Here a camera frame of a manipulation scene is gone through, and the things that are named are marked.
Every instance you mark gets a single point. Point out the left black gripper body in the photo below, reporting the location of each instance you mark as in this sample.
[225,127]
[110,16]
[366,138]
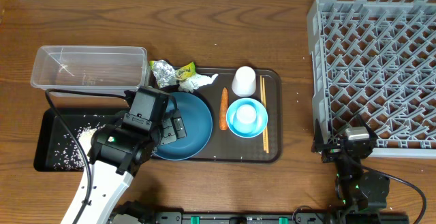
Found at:
[158,132]

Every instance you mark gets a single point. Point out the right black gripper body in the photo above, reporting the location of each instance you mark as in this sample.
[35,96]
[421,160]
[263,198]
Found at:
[332,152]

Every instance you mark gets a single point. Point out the dark blue plate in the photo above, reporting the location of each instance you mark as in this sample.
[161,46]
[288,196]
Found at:
[198,122]

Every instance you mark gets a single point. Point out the light blue cup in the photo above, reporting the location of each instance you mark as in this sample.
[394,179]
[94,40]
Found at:
[246,114]

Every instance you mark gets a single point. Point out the light blue saucer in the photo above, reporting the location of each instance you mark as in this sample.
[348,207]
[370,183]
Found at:
[242,130]

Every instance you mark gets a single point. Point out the pale pink cup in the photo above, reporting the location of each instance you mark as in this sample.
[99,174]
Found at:
[244,82]

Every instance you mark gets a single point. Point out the pile of white rice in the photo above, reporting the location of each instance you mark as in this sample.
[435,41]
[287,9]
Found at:
[83,139]

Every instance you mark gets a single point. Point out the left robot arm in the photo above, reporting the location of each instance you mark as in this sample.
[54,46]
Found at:
[117,151]

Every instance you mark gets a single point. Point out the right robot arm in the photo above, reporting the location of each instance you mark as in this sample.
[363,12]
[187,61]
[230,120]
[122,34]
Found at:
[363,193]

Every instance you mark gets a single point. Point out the grey dishwasher rack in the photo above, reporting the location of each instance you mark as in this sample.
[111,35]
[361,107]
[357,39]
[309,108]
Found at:
[374,60]

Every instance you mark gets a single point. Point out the crumpled white tissue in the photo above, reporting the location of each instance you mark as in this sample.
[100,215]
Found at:
[196,81]

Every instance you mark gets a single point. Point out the orange carrot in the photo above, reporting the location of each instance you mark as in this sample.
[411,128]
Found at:
[223,110]

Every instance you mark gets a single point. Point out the crumpled foil snack wrapper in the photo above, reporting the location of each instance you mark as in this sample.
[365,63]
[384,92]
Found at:
[167,75]

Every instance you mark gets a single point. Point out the dark brown serving tray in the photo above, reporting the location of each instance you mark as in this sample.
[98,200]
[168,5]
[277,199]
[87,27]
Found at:
[224,146]

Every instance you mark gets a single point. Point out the clear plastic bin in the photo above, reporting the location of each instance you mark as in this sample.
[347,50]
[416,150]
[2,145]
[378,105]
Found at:
[94,69]

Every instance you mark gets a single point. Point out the black plastic tray bin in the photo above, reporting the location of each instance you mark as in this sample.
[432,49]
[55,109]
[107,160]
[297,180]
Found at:
[49,116]

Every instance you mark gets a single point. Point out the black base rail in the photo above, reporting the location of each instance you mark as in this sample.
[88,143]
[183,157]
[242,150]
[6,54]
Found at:
[134,212]

